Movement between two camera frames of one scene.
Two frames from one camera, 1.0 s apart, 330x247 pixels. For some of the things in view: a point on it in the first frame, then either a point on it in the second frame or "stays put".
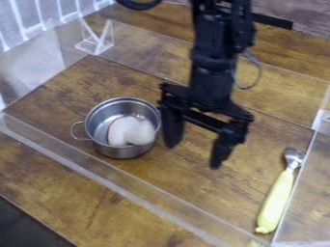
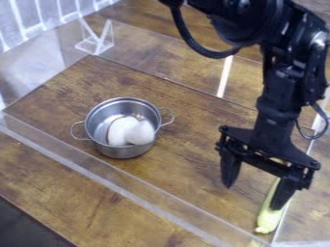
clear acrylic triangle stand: [94, 44] stays put
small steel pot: [120, 124] stays put
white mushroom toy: [128, 129] stays put
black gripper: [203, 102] to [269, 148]
